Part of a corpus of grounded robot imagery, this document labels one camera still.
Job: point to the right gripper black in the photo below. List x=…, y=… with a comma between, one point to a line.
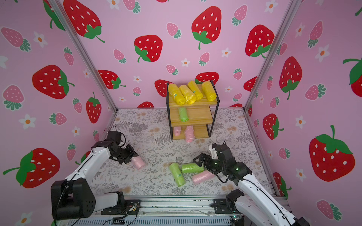
x=206, y=162

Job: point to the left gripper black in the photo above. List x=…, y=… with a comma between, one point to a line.
x=132, y=153

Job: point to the pink trash bag roll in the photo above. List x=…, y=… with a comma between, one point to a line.
x=177, y=131
x=138, y=162
x=189, y=134
x=202, y=177

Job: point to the green trash bag roll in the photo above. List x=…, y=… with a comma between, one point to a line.
x=183, y=115
x=190, y=168
x=177, y=174

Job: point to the yellow trash bag roll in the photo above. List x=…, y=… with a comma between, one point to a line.
x=188, y=94
x=195, y=89
x=176, y=93
x=209, y=91

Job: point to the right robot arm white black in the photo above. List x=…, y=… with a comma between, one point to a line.
x=250, y=198

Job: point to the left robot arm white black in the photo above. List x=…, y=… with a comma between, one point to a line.
x=72, y=198

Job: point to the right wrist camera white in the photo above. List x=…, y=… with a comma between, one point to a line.
x=216, y=151

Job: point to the wooden shelf black metal frame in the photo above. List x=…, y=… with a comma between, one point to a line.
x=202, y=116

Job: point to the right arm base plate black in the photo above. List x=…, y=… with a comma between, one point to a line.
x=223, y=206

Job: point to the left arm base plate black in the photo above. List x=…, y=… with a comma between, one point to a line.
x=130, y=207

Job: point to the aluminium rail frame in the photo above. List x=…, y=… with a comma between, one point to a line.
x=171, y=208

